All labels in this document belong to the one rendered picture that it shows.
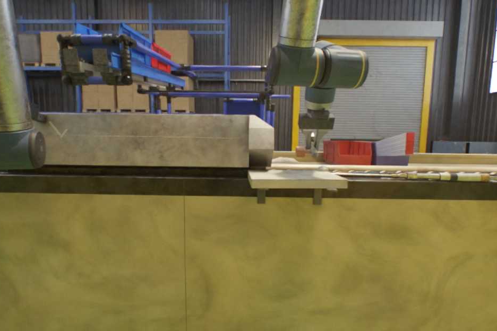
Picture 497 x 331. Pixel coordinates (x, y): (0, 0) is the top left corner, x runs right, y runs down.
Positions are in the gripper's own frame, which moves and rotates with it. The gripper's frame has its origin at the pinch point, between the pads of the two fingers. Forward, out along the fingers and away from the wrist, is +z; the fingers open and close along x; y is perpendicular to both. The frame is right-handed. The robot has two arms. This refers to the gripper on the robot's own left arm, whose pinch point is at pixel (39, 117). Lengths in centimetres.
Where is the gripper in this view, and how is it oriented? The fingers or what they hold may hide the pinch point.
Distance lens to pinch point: 127.8
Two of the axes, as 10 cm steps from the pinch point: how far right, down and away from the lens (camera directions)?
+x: -10.0, -0.1, 0.1
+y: 0.2, -10.0, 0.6
